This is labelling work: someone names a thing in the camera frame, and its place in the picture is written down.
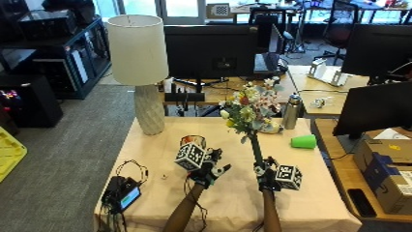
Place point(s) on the person's right hand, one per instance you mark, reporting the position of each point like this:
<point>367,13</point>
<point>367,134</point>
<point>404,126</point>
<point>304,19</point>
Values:
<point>267,176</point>

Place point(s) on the person's left hand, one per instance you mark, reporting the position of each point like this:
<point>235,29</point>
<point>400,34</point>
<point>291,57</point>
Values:
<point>205,172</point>

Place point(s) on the mixed flower bouquet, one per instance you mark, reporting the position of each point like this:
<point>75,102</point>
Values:
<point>251,108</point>

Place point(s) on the white marker cube on left glove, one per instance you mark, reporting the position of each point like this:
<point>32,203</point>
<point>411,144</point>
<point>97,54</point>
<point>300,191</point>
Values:
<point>189,157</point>

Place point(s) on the white marker cube on glove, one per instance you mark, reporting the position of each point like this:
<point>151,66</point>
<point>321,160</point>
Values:
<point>189,157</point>
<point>288,176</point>

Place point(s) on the white marker cube on right glove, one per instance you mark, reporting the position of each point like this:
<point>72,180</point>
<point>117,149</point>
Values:
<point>288,176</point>

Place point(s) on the brown patterned cup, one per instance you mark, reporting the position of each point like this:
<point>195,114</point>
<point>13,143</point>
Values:
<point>193,139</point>

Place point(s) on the beige tablecloth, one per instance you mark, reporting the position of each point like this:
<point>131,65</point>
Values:
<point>232,206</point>

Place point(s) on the green plastic cup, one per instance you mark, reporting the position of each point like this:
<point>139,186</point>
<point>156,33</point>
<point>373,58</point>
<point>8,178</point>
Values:
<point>304,141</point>

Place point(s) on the wooden side desk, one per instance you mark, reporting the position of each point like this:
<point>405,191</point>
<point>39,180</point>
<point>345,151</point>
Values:
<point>339,174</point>

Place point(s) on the steel water bottle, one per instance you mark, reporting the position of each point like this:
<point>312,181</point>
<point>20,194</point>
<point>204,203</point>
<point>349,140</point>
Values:
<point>292,112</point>

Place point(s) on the clear plastic item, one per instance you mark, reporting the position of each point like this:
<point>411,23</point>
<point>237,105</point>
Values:
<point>320,102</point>

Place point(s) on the black device with lit screen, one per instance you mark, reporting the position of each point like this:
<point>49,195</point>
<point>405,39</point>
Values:
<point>120,195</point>

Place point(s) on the black phone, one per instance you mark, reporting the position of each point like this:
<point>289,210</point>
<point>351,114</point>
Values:
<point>361,202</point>

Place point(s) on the brown cardboard box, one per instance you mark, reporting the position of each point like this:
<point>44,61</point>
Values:
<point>385,174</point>

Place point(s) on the white paper sheet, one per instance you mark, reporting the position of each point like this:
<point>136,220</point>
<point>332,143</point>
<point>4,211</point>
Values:
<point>391,134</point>

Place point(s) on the open black laptop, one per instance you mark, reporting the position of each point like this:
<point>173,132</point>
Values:
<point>267,61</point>

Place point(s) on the black tilted monitor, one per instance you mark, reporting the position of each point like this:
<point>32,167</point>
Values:
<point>377,108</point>

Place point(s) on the black monitor with stand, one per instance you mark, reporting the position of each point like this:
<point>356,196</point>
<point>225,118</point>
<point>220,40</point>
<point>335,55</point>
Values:
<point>209,48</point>

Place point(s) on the white table lamp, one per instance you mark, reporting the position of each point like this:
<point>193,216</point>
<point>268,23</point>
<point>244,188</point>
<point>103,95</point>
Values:
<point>137,51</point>

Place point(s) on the large black monitor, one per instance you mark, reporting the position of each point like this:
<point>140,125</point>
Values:
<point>377,48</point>

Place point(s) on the printed calibration board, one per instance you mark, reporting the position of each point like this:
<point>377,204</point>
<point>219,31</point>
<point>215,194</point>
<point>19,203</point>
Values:
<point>220,10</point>

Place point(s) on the black computer tower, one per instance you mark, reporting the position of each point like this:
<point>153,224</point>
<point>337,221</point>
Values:
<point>33,100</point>

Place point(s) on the black shelf unit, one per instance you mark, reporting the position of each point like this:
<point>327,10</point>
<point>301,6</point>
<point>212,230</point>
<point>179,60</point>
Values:
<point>64,61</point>

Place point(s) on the black office chair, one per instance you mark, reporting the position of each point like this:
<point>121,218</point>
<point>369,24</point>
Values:
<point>341,29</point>

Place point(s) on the yellow plastic tray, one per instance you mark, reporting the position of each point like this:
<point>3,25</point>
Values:
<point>9,153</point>

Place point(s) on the white bracket device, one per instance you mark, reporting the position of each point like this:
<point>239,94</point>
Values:
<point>325,73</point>

